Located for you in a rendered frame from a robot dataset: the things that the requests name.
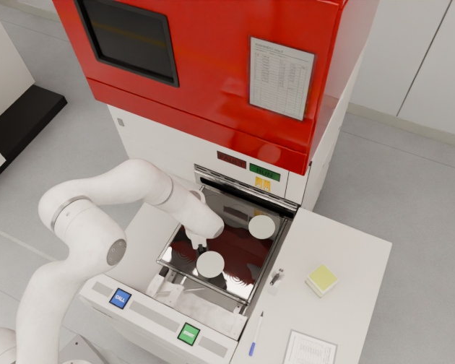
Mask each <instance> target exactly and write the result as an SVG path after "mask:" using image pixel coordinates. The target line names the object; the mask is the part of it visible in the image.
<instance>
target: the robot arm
mask: <svg viewBox="0 0 455 364"><path fill-rule="evenodd" d="M139 200H142V201H143V202H146V203H148V204H150V205H152V206H154V207H156V208H158V209H160V210H162V211H164V212H167V213H168V214H169V215H170V216H172V217H173V218H175V219H176V220H177V221H179V222H180V223H181V224H182V225H184V227H185V229H186V230H187V231H188V232H189V233H190V236H191V242H192V246H193V249H197V248H198V247H199V250H200V251H203V247H206V246H207V243H206V238H216V237H217V236H219V235H220V234H221V233H222V231H223V228H224V222H223V220H222V218H221V217H220V216H218V215H217V214H216V213H215V212H213V211H212V210H211V209H210V208H209V207H208V206H207V203H206V201H205V197H204V195H203V193H202V192H201V191H200V190H198V189H195V188H189V189H186V188H184V187H183V186H182V185H181V184H180V183H179V182H177V181H176V180H175V179H173V178H171V177H170V176H169V175H168V174H167V173H165V172H163V171H162V170H161V169H159V168H158V167H157V166H155V165H153V164H152V163H151V162H149V161H147V160H144V159H141V158H132V159H130V160H127V161H125V162H123V163H121V164H120V165H118V166H117V167H115V168H114V169H112V170H110V171H108V172H107V173H104V174H102V175H98V176H95V177H92V178H83V179H77V180H71V181H65V182H63V183H60V184H57V185H55V186H54V187H52V188H50V189H49V190H48V191H47V192H45V193H44V195H43V196H42V198H41V199H40V201H39V205H38V214H39V217H40V219H41V221H42V222H43V224H44V225H45V226H46V227H47V228H48V229H49V230H50V231H51V232H53V233H54V234H55V235H56V236H57V237H59V238H60V239H61V240H62V241H63V242H65V244H66V245H67V246H68V247H69V256H68V258H67V259H66V260H61V261H53V262H50V263H47V264H44V265H42V266H41V267H40V268H39V269H37V270H36V271H35V273H34V274H33V276H32V277H31V279H30V281H29V283H28V285H27V287H26V289H25V291H24V293H23V295H22V298H21V301H20V303H19V307H18V309H17V316H16V323H15V329H16V331H14V330H12V329H8V328H4V327H0V364H61V363H59V336H60V331H61V325H62V323H63V320H64V317H65V315H66V312H67V310H68V308H69V306H70V304H71V302H72V301H73V299H74V296H75V295H76V293H77V291H78V289H79V288H80V287H81V286H82V285H83V284H84V283H85V282H86V281H88V280H89V279H91V278H93V277H95V276H98V275H100V274H103V273H106V272H108V271H110V270H112V269H113V268H114V267H116V266H117V265H118V263H119V262H120V261H121V260H122V258H123V257H124V254H125V252H126V246H127V239H126V234H125V232H124V230H123V229H122V227H121V226H120V225H119V224H118V223H117V222H116V221H115V220H114V219H113V218H112V217H110V216H109V215H108V214H106V213H105V212H104V211H103V210H101V209H100V208H99V207H97V206H100V205H112V204H127V203H132V202H136V201H139Z"/></svg>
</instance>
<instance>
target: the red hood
mask: <svg viewBox="0 0 455 364"><path fill-rule="evenodd" d="M379 1H380V0H52V2H53V5H54V6H55V8H56V11H57V13H58V16H59V18H60V20H61V23H62V25H63V26H64V29H65V31H66V34H67V36H68V38H69V41H70V43H71V46H72V48H73V49H74V52H75V54H76V57H77V59H78V61H79V64H80V66H81V68H82V71H83V72H84V75H85V77H86V80H87V82H88V84H89V86H90V89H91V91H92V93H93V95H94V98H95V99H96V100H98V101H100V102H102V103H105V104H108V105H112V106H113V107H116V108H119V109H121V110H124V111H127V112H130V113H133V114H135V115H138V116H141V117H143V118H147V119H149V120H151V121H154V122H157V123H159V124H162V125H165V126H169V127H170V128H173V129H176V130H179V131H182V132H184V133H187V134H190V135H192V136H195V137H198V138H200V139H203V140H206V141H208V142H211V143H214V144H218V145H220V146H222V147H225V148H228V149H230V150H233V151H236V152H239V153H241V154H244V155H247V156H249V157H253V158H255V159H257V160H260V161H263V162H266V163H269V164H271V165H274V166H277V167H279V168H282V169H285V170H288V171H290V172H293V173H296V174H298V175H301V176H304V175H305V174H306V171H307V169H308V167H309V165H310V163H311V161H312V159H313V156H314V154H315V152H316V150H317V148H318V146H319V143H320V141H321V139H322V136H323V135H324V132H325V131H326V128H327V126H328V124H329V122H330V120H331V117H332V115H333V113H334V110H335V108H336V106H337V104H338V102H339V99H340V98H341V96H342V93H343V91H344V89H345V87H346V85H347V82H348V80H349V78H350V76H351V73H352V71H353V69H354V68H355V65H356V63H357V61H358V59H359V57H360V54H361V52H362V50H363V47H364V45H365V43H366V41H367V39H368V36H369V33H370V31H371V27H372V24H373V20H374V17H375V15H376V10H377V8H378V3H379Z"/></svg>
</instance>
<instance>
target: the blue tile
mask: <svg viewBox="0 0 455 364"><path fill-rule="evenodd" d="M129 296H130V295H129V294H127V293H125V292H123V291H121V290H118V292H117V293H116V294H115V296H114V298H113V299H112V301H111V302H112V303H114V304H116V305H117V306H119V307H121V308H123V306H124V304H125V302H126V301H127V300H128V298H129Z"/></svg>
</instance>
